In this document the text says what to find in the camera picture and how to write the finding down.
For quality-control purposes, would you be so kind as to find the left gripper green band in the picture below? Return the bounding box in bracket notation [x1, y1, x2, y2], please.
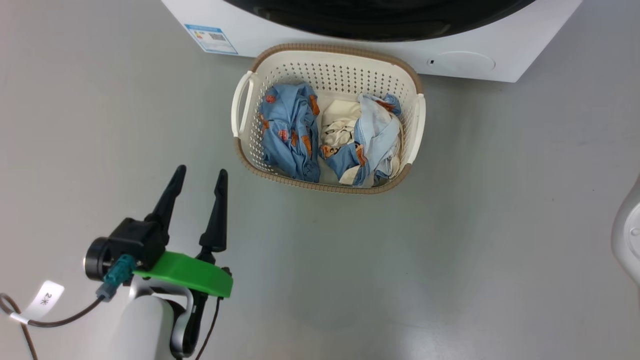
[132, 165, 234, 300]

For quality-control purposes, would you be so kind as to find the light blue printed garment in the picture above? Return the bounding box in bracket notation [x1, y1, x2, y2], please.
[320, 93, 404, 188]

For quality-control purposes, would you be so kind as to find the cream perforated laundry basket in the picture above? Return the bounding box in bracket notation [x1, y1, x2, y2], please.
[231, 43, 427, 195]

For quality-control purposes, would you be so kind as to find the white front-load washing machine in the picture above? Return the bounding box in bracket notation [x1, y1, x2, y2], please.
[161, 0, 584, 83]

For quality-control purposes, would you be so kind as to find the blue energy label sticker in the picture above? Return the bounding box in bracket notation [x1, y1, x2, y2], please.
[184, 23, 239, 55]

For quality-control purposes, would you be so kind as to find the round white filter cover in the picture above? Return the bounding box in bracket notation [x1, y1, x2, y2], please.
[434, 51, 496, 76]

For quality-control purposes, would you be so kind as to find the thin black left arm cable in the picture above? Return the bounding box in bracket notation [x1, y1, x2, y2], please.
[195, 297, 222, 360]

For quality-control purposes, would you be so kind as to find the white paper cable tag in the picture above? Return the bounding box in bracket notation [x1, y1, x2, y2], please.
[10, 280, 66, 325]

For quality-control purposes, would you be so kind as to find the dark left camera cable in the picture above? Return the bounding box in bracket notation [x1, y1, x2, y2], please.
[0, 292, 108, 360]

